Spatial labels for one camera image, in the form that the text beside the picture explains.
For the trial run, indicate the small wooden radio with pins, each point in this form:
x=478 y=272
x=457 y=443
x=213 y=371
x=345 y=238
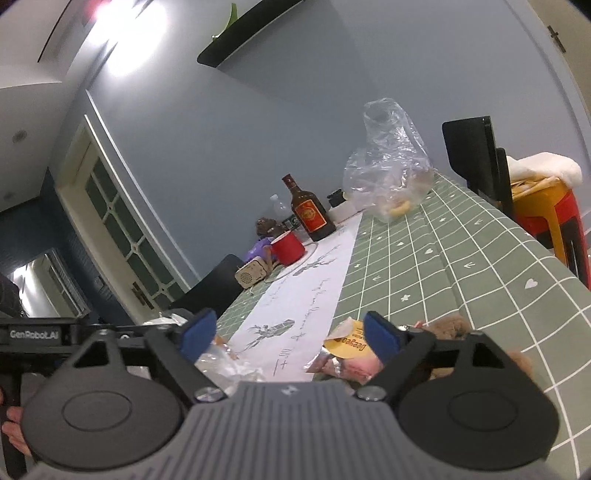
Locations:
x=251 y=273

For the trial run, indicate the pink foil packet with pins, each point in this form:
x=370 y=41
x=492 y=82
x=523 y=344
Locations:
x=344 y=367

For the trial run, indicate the black dining chair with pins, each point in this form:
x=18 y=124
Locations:
x=475 y=157
x=207 y=290

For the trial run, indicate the brown plush toy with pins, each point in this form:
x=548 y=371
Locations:
x=450 y=325

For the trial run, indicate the small brown figurine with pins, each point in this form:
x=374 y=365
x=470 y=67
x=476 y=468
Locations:
x=268 y=226

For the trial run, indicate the clear plastic water bottle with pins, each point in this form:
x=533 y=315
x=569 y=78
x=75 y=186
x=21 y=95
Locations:
x=280 y=212

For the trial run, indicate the bathroom mirror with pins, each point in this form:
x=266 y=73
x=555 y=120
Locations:
x=46 y=281

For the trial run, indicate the green checked tablecloth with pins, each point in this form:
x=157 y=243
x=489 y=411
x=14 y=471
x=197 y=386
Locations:
x=443 y=277

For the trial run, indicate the green plant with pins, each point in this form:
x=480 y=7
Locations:
x=229 y=18

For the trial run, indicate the dark bottle with red label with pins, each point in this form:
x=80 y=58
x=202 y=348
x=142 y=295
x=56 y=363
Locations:
x=311 y=212

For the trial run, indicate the crumpled clear plastic bag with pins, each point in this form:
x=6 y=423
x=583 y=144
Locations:
x=226 y=364

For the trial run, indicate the yellow snack packet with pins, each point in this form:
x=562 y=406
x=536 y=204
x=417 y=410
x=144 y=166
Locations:
x=348 y=339

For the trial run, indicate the black wall shelf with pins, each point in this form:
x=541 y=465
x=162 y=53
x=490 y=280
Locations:
x=258 y=34

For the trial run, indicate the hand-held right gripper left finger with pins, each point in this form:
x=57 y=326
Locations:
x=198 y=333

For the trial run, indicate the white glass panel door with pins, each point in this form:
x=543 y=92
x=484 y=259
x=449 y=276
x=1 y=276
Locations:
x=115 y=217

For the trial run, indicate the white rectangular container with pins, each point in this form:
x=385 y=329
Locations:
x=346 y=211

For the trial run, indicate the purple cloth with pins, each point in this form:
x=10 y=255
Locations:
x=256 y=250

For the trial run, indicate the red mug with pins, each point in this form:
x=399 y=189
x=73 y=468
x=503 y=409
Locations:
x=288 y=249

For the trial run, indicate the large clear plastic bag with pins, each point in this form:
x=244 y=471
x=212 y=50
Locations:
x=392 y=166

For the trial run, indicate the person's left hand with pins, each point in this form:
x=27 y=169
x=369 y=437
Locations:
x=14 y=429

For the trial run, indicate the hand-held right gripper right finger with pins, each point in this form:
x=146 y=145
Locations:
x=383 y=340

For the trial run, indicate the white printed table runner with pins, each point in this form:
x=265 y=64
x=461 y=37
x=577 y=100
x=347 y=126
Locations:
x=318 y=277

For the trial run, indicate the yellow and red stool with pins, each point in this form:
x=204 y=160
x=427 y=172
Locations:
x=554 y=217

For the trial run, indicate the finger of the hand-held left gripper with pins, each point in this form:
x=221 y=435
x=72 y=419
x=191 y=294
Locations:
x=134 y=328

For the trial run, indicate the white towel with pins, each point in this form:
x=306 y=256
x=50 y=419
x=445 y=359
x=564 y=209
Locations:
x=545 y=166

